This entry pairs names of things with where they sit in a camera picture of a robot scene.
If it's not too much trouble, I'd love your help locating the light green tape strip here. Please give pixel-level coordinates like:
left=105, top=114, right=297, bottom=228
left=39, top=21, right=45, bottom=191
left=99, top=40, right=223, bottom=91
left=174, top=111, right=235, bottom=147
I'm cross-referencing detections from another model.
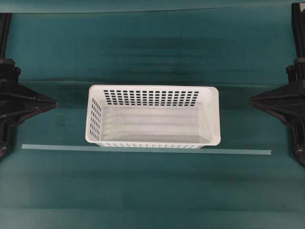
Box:
left=21, top=144, right=272, bottom=156

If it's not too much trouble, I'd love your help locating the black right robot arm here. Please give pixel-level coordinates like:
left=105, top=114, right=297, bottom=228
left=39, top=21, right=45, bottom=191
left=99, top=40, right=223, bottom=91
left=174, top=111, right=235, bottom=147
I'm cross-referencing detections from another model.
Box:
left=249, top=58, right=305, bottom=165

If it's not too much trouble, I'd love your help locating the black left frame post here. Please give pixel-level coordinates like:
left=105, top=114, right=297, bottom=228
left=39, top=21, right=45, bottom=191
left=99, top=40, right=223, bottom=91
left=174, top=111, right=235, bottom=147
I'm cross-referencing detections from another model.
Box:
left=0, top=13, right=12, bottom=59

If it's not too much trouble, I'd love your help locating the black right frame post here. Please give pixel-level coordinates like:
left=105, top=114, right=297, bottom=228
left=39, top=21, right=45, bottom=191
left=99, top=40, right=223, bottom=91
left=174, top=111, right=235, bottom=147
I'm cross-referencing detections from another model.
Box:
left=292, top=2, right=305, bottom=58

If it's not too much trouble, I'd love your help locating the black frame post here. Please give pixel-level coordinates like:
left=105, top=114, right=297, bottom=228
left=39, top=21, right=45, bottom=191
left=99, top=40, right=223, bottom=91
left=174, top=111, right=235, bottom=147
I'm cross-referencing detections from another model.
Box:
left=292, top=2, right=305, bottom=58
left=0, top=13, right=12, bottom=59

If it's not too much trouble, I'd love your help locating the white perforated plastic basket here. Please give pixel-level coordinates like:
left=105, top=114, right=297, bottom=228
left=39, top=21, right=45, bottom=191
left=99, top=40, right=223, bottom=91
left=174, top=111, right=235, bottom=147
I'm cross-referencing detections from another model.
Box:
left=85, top=84, right=221, bottom=149

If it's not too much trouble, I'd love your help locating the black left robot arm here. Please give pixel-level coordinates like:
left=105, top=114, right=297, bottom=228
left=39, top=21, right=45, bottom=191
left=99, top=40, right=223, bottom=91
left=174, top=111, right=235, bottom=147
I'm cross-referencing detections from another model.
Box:
left=0, top=59, right=57, bottom=157

